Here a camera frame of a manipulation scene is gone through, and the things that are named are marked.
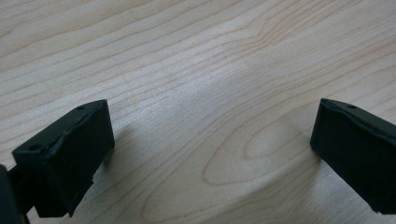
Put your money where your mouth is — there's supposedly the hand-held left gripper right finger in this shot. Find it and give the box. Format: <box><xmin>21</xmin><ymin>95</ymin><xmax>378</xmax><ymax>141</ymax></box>
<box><xmin>309</xmin><ymin>97</ymin><xmax>396</xmax><ymax>216</ymax></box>

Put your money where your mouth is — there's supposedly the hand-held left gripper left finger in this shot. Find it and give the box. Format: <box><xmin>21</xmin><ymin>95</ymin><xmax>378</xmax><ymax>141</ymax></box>
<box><xmin>11</xmin><ymin>99</ymin><xmax>116</xmax><ymax>218</ymax></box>

